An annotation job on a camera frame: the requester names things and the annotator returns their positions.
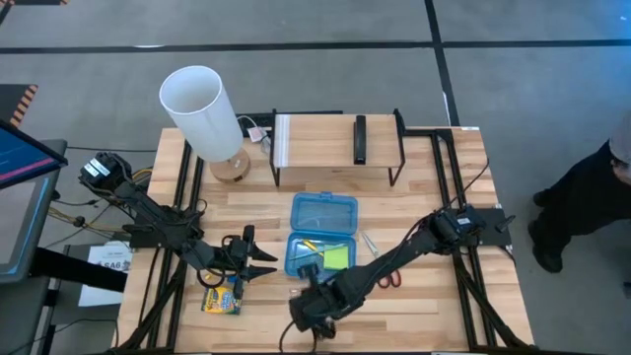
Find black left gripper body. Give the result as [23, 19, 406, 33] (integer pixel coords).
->
[220, 224, 258, 301]

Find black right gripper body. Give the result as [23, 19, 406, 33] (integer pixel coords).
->
[288, 263, 344, 342]

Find yellow green crayon box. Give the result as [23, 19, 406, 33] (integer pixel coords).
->
[200, 285, 245, 316]

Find green sticky note pad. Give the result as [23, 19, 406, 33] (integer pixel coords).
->
[322, 245, 350, 271]

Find blue plastic pencil case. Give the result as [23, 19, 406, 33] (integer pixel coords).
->
[283, 190, 360, 283]

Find red handled scissors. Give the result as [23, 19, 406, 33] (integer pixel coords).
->
[362, 232, 403, 290]

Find wooden shelf riser black legs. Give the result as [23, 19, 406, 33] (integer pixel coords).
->
[268, 107, 408, 188]

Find white printed paper sheet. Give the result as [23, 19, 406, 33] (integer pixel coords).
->
[77, 240, 134, 308]

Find white lamp with wooden base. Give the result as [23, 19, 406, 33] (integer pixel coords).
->
[158, 64, 251, 184]

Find black stand beam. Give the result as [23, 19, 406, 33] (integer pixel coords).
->
[29, 246, 128, 293]

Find grey monitor with teal edge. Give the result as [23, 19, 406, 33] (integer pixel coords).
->
[0, 170, 54, 286]

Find tilted dark blue screen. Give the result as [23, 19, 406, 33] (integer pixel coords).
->
[0, 117, 69, 191]

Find black orange hazard striped mat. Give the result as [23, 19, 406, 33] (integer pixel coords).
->
[0, 83, 39, 130]

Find person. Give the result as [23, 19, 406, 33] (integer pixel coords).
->
[526, 110, 631, 275]

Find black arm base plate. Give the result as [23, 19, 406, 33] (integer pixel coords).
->
[128, 216, 199, 249]
[441, 206, 518, 249]

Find black aluminium frame rails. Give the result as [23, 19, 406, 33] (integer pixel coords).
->
[112, 139, 207, 352]
[393, 107, 531, 352]

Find yellow black cable bundle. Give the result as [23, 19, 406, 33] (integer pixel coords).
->
[46, 204, 129, 236]

